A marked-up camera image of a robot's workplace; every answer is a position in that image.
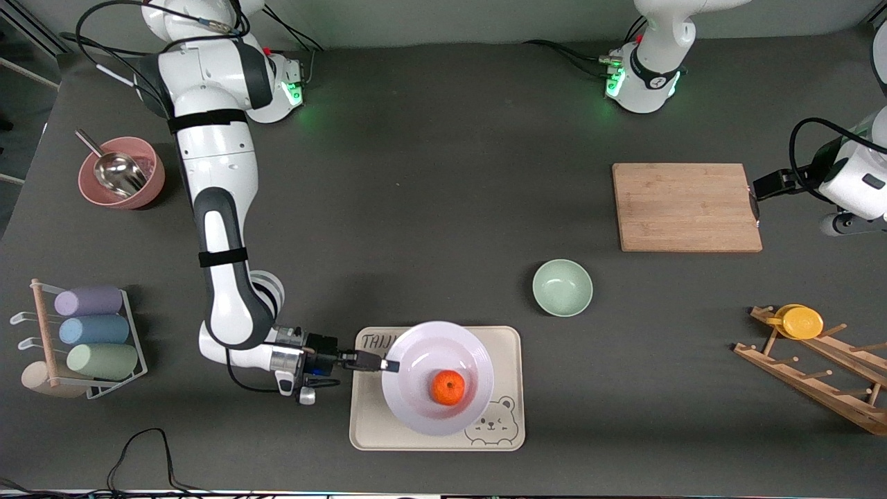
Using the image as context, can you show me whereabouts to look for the white round plate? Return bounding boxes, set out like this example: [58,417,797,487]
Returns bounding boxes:
[381,320,495,437]

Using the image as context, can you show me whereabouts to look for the orange fruit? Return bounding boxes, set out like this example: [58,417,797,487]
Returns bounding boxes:
[431,369,466,407]

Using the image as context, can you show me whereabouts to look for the cream tray with bear print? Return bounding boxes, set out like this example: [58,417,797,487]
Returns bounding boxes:
[349,326,526,453]

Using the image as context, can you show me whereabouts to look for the wooden cutting board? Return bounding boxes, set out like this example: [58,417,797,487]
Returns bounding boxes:
[612,163,764,253]

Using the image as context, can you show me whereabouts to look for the yellow cup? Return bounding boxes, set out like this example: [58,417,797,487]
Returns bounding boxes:
[766,304,825,340]

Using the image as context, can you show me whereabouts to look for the wooden peg drying rack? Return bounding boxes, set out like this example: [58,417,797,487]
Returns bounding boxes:
[733,305,887,437]

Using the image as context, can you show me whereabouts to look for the pale green bowl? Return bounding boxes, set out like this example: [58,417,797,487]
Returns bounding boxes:
[532,259,594,318]

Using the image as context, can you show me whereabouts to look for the green cup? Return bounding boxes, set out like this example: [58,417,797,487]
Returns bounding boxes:
[67,343,139,380]

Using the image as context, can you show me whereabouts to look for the blue cup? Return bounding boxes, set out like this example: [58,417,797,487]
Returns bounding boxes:
[58,315,130,346]

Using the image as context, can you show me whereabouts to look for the purple cup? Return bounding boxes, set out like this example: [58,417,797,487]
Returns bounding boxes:
[54,286,124,317]

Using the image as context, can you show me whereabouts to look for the pink bowl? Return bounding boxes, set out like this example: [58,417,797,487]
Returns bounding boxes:
[78,137,166,210]

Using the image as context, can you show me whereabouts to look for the metal scoop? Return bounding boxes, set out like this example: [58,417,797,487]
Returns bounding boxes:
[75,129,148,200]

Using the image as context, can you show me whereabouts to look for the beige cup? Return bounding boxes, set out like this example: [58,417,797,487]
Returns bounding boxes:
[21,360,87,399]

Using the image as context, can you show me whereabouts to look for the black cable loop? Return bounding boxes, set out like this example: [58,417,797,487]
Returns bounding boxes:
[104,428,209,496]

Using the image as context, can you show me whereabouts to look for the black left arm base cables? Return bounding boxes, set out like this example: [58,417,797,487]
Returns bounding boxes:
[523,15,647,78]

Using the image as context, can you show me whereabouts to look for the black arm base cables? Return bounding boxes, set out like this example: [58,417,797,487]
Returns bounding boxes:
[523,15,647,78]
[262,6,326,87]

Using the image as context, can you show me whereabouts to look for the white wire cup rack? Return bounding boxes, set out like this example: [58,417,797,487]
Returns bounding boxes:
[9,279,148,401]

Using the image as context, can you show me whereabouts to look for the black right arm base cables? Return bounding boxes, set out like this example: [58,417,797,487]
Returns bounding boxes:
[262,6,326,87]

